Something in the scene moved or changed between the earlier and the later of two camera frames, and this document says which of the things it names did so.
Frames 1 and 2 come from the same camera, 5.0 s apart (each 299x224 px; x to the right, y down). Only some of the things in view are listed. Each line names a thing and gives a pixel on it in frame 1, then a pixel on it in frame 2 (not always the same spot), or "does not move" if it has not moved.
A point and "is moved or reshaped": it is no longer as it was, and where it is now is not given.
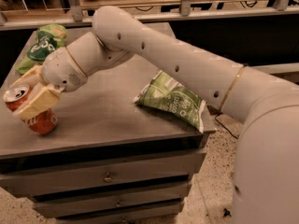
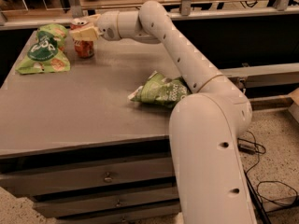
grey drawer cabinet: (110, 160) does not move
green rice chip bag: (49, 36) does not move
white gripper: (62, 68) to (107, 25)
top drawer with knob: (52, 180) does not move
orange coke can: (42, 124) is moved or reshaped
